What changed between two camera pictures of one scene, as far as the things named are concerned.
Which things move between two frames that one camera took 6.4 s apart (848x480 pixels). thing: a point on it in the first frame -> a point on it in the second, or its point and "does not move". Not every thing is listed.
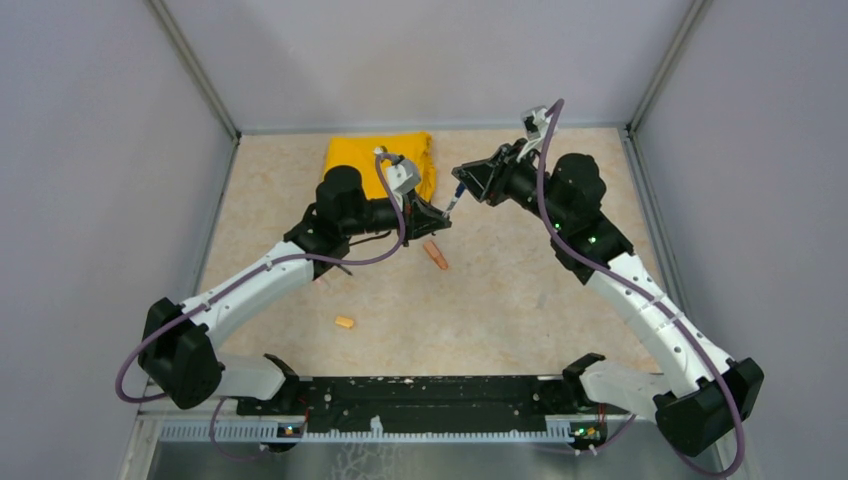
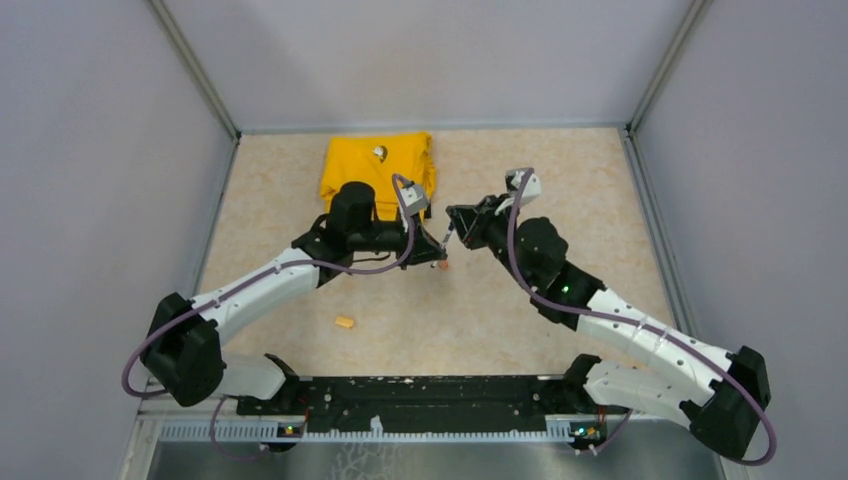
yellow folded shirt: [362, 152] does not move
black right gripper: [477, 175] -> [472, 222]
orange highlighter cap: [344, 321] does not move
